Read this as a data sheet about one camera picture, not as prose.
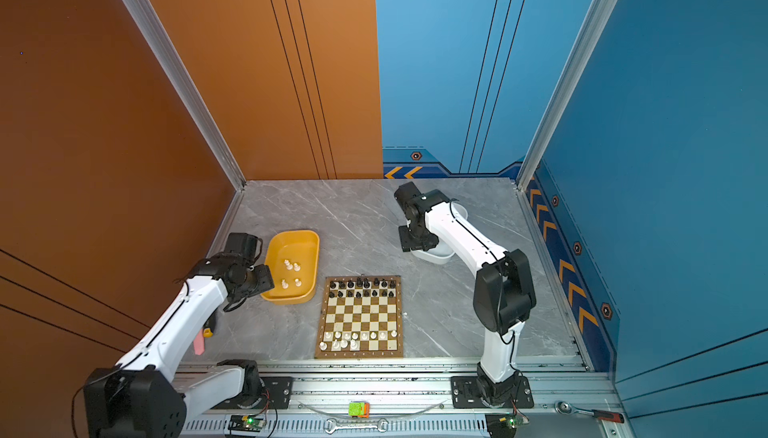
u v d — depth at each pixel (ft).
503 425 2.33
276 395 2.39
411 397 2.44
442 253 3.00
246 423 2.33
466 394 2.38
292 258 3.14
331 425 2.28
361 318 2.78
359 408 2.28
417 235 2.40
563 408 2.28
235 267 1.91
